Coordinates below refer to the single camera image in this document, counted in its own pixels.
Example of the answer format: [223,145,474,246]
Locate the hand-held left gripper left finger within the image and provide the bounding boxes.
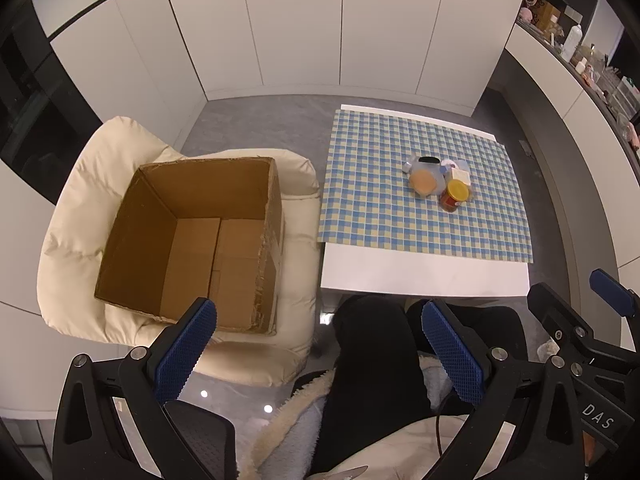
[52,297,218,480]

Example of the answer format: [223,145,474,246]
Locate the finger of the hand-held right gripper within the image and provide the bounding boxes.
[526,282,601,361]
[589,268,640,318]

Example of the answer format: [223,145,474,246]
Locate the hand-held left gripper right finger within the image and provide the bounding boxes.
[421,300,588,480]

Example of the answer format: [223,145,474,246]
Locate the brown cardboard box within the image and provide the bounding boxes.
[94,156,286,337]

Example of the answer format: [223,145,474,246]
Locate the red jar yellow lid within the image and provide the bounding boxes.
[439,179,473,212]

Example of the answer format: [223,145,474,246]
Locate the black mesh chair part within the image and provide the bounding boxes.
[165,400,237,480]

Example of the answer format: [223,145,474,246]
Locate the white table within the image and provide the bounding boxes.
[319,105,531,298]

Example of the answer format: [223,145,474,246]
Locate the white fleece jacket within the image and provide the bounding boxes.
[235,355,516,480]

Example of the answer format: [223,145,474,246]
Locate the blue yellow checkered tablecloth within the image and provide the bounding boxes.
[318,108,535,264]

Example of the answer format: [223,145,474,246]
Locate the cream padded armchair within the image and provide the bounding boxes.
[37,116,321,387]

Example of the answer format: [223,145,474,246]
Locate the clear plastic drawer organizer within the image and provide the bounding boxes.
[612,77,640,118]

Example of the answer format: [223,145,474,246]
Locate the tall white bottle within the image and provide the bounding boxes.
[561,25,583,61]

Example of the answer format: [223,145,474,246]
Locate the brown printed box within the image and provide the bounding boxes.
[532,0,563,28]

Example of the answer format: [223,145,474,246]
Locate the black glass panel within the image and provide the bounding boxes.
[0,0,103,206]

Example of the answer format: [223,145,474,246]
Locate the white wall cabinets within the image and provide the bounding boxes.
[32,0,533,146]

